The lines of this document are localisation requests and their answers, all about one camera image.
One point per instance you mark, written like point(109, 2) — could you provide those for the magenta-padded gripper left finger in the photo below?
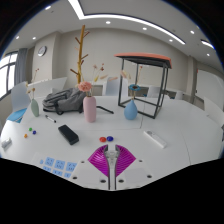
point(99, 161)

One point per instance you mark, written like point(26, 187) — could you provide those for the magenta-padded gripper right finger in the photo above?
point(126, 161)

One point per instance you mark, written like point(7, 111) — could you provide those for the red round magnet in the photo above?
point(102, 139)

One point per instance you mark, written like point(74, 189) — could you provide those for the blue round magnet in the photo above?
point(110, 138)

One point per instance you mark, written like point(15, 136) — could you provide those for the white flat remote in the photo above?
point(155, 139)

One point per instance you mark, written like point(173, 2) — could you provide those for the black rectangular box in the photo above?
point(68, 134)

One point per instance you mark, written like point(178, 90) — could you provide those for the blue vase with flower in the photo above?
point(130, 111)

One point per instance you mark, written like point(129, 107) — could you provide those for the thin black stick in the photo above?
point(105, 109)

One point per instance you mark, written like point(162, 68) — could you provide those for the pink vase with flowers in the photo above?
point(89, 110)

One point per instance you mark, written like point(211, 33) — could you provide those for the black and white marker pen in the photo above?
point(50, 119)

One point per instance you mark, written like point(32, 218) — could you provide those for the grey backpack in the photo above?
point(65, 100)

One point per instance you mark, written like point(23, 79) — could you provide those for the small green magnet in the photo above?
point(30, 129)

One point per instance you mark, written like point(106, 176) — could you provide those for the small orange magnet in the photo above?
point(25, 136)

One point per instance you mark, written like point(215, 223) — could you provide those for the green vase with dried flowers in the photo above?
point(35, 108)

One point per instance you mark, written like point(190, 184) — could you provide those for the small white device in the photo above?
point(6, 143)

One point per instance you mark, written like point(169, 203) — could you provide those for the white chair with blue seat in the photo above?
point(19, 98)

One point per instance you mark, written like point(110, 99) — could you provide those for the wooden coat rack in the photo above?
point(80, 53)

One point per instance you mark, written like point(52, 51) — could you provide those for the grey curtain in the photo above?
point(21, 66)

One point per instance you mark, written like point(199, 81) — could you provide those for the window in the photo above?
point(5, 75)

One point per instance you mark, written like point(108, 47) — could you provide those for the round ceiling lights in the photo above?
point(108, 22)

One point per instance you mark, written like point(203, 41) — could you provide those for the ceiling light strip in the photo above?
point(126, 18)

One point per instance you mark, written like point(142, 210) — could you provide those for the black frame stand, orange top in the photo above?
point(146, 59)

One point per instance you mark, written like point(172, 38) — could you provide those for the round wall clock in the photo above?
point(42, 51)

